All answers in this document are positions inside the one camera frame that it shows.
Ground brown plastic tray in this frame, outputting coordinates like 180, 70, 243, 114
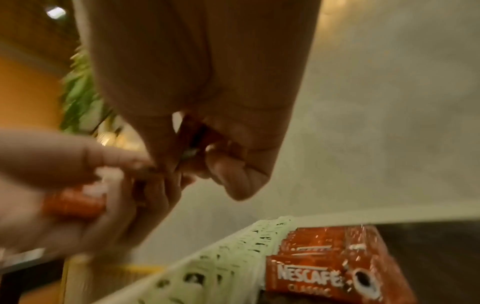
258, 219, 480, 304

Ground neat rows of tea bags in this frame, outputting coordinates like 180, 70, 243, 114
93, 216, 297, 304

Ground person's right hand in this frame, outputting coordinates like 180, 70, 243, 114
72, 0, 324, 203

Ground person's left hand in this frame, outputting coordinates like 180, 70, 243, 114
0, 127, 197, 259

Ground row of red Nescafe sachets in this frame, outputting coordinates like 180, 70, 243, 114
264, 224, 419, 304

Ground ceiling light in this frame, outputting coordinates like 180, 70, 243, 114
44, 6, 67, 21

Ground hanging green plant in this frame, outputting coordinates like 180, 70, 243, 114
59, 44, 125, 134

